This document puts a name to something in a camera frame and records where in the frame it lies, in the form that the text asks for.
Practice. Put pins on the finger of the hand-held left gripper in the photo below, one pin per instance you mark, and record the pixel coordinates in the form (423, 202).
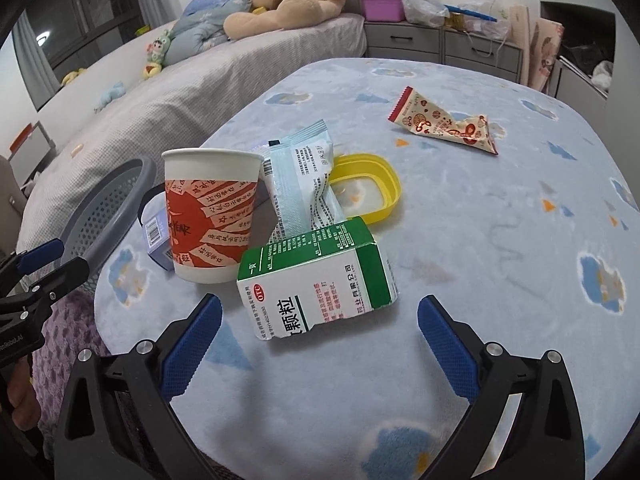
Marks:
(42, 252)
(60, 274)

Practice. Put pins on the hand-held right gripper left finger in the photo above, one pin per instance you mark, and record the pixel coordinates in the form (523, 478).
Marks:
(192, 345)

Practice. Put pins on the blue stick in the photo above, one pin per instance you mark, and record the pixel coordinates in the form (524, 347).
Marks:
(470, 12)

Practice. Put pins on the purple patterned cloth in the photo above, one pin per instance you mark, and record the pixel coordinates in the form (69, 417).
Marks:
(65, 330)

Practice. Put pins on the pink storage box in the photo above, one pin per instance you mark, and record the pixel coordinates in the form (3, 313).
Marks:
(380, 7)

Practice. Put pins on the yellow plush toy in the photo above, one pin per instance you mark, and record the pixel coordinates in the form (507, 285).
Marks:
(72, 76)

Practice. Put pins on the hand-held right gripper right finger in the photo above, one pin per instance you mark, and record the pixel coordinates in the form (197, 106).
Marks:
(445, 340)

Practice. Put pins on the printed pink foam mat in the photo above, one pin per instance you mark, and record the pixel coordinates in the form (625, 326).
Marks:
(545, 55)

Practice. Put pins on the light blue printed blanket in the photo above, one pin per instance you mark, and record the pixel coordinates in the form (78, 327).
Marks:
(500, 235)

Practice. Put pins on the white orange storage box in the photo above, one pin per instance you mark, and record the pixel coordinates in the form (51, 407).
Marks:
(30, 147)

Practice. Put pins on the yellow plastic lid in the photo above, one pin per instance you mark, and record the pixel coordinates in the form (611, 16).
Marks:
(390, 185)

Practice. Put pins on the blue plush toy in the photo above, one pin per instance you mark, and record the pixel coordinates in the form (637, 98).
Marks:
(110, 96)

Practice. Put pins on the grey open cabinet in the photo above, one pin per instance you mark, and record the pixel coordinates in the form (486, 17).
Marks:
(575, 80)

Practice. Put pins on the blue quilt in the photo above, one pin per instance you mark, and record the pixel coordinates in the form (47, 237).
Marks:
(200, 25)

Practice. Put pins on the green white medicine box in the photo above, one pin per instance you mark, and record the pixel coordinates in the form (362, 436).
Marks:
(310, 285)

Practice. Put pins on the green plush doll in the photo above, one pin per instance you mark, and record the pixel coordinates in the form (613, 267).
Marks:
(157, 52)

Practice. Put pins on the grey dresser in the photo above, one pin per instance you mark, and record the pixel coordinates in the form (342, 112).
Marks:
(400, 40)

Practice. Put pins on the small blue box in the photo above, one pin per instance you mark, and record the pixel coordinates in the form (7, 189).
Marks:
(156, 240)

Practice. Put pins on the light blue packet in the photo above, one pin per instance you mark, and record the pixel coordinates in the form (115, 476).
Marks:
(300, 175)

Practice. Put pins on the tan teddy bear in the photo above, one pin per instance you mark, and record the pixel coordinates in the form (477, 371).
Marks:
(300, 0)

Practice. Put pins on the clear plastic bag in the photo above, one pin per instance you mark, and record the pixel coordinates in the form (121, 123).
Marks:
(492, 27)

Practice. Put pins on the bed with grey cover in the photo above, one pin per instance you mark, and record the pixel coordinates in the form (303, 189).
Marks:
(175, 105)

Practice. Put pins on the grey plastic basket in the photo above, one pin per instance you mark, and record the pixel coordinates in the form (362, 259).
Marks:
(100, 210)

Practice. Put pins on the window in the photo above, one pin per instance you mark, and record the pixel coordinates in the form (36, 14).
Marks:
(75, 5)

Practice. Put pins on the plain pink foam mat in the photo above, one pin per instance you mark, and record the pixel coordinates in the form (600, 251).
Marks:
(519, 45)

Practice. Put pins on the red white paper cup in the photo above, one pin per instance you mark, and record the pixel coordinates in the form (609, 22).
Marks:
(210, 225)

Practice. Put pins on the red patterned snack wrapper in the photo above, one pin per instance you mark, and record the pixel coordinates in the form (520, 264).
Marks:
(435, 120)

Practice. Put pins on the white plastic bag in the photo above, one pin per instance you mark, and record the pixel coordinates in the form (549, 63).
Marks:
(422, 2)

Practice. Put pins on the person's left hand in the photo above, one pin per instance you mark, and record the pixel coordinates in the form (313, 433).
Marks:
(20, 395)

